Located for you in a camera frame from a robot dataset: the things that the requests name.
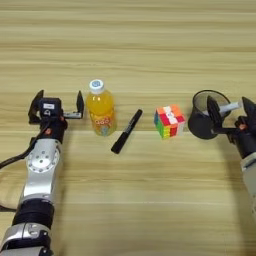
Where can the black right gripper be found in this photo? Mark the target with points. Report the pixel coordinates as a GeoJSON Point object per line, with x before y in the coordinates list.
{"type": "Point", "coordinates": [245, 136]}

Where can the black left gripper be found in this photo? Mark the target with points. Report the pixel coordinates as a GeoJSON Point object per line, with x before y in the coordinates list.
{"type": "Point", "coordinates": [55, 128]}

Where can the black mesh pen cup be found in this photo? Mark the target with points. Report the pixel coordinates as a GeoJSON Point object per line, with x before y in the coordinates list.
{"type": "Point", "coordinates": [200, 123]}

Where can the orange juice bottle white cap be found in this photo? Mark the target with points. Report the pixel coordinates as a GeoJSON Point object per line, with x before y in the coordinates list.
{"type": "Point", "coordinates": [101, 111]}

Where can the multicolour puzzle cube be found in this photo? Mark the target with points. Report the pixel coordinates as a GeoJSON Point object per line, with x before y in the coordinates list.
{"type": "Point", "coordinates": [170, 121]}

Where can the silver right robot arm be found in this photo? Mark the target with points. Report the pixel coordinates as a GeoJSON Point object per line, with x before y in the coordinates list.
{"type": "Point", "coordinates": [250, 180]}

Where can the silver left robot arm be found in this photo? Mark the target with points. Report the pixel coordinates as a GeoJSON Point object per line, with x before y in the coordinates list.
{"type": "Point", "coordinates": [36, 186]}

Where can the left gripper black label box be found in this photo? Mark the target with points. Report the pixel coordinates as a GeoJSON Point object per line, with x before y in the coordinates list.
{"type": "Point", "coordinates": [50, 107]}

